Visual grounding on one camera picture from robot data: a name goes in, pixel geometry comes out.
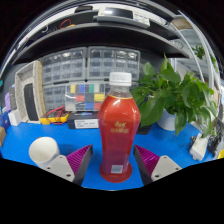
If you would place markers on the red drink bottle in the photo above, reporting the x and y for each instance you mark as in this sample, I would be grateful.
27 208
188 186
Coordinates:
118 126

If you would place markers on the white shelf unit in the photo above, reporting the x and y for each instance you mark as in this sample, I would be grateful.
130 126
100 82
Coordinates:
193 43

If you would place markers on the black box with white label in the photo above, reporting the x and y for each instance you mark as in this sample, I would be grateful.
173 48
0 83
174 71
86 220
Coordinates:
83 121

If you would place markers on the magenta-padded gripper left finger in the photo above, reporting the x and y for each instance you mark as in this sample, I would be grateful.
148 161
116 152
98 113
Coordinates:
70 166

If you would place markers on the plain black flat box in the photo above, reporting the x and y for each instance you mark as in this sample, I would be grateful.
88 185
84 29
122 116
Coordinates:
145 129

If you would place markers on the dark grey flat box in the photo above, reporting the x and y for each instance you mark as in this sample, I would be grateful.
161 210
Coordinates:
12 99

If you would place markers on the white adapter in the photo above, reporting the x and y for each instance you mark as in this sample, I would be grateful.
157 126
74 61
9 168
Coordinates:
198 148

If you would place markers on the yellow multimeter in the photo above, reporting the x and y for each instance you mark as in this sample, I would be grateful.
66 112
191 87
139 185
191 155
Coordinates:
46 120

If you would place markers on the black speaker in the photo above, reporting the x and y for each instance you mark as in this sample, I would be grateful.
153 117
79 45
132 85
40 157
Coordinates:
31 101

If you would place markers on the white mug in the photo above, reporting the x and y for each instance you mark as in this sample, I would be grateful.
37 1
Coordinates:
43 150

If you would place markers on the clear box of colourful parts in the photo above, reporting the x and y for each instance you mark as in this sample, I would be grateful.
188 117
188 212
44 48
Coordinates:
83 96

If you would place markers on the white pegboard tray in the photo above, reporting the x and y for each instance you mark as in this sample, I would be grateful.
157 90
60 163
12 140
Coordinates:
33 71

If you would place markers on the black wall shelf unit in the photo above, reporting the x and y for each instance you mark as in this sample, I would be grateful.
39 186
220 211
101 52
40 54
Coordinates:
100 35

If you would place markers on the green potted plant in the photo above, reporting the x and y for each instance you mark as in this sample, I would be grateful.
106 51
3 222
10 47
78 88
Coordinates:
166 96

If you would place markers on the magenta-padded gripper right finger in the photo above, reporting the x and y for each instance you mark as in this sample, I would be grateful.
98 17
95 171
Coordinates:
156 167

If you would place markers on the grey drawer cabinet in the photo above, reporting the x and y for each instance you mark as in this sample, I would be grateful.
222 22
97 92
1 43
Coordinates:
113 63
54 98
63 66

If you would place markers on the purple bag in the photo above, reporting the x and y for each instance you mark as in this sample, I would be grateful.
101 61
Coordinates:
7 101

